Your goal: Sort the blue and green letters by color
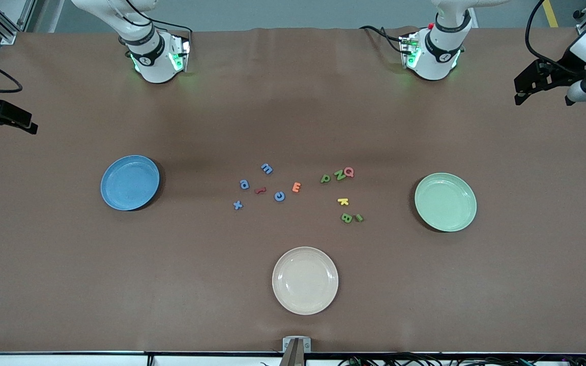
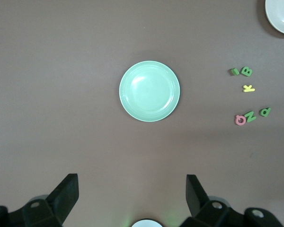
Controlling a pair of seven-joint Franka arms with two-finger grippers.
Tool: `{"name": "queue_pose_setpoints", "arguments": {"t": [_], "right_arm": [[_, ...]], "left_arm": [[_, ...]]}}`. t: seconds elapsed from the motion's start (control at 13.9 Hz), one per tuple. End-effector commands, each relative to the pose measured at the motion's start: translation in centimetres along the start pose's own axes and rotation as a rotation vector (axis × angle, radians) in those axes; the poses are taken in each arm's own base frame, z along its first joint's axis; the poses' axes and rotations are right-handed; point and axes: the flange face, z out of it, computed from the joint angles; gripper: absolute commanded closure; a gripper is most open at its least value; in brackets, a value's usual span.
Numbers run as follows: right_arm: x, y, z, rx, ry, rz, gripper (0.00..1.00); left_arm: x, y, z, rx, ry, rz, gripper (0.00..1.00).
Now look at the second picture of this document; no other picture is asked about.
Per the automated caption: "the light green plate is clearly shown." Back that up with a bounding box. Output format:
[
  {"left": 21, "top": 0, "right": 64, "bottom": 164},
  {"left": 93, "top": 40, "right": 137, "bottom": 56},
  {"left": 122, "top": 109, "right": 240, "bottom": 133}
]
[{"left": 119, "top": 61, "right": 181, "bottom": 122}]

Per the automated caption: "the green foam letter N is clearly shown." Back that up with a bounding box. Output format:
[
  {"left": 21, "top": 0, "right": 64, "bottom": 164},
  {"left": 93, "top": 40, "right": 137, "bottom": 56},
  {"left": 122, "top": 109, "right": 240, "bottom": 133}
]
[{"left": 245, "top": 110, "right": 257, "bottom": 122}]

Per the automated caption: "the cream white plate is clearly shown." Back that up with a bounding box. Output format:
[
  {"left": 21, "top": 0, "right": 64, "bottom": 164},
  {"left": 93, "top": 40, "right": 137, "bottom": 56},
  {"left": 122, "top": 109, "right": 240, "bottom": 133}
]
[{"left": 265, "top": 0, "right": 284, "bottom": 36}]

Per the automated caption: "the pink foam letter Q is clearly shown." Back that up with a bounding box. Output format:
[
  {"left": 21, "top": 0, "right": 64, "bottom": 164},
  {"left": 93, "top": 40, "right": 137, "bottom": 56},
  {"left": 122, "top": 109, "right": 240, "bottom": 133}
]
[{"left": 234, "top": 114, "right": 247, "bottom": 126}]

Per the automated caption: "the brown table mat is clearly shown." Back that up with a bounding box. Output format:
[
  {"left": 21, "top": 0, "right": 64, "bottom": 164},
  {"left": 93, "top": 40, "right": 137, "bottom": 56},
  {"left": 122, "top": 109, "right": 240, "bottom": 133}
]
[{"left": 0, "top": 0, "right": 284, "bottom": 227}]

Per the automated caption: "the green foam letter B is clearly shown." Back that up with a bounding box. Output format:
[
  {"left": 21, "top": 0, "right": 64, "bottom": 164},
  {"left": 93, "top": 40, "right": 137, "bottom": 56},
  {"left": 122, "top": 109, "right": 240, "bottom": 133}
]
[{"left": 240, "top": 66, "right": 253, "bottom": 77}]

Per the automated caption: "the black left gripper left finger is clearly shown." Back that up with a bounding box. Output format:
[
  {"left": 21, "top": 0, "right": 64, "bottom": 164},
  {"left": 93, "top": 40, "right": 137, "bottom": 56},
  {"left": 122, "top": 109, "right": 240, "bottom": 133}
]
[{"left": 0, "top": 174, "right": 80, "bottom": 227}]

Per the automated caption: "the green foam letter P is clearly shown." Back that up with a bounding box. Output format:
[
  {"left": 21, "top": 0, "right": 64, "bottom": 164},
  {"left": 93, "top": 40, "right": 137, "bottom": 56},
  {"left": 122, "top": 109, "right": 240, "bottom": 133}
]
[{"left": 259, "top": 107, "right": 272, "bottom": 117}]

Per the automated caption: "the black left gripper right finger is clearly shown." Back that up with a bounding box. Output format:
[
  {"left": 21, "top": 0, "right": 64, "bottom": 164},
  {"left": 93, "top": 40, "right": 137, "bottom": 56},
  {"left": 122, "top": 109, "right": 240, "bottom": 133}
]
[{"left": 179, "top": 174, "right": 284, "bottom": 227}]

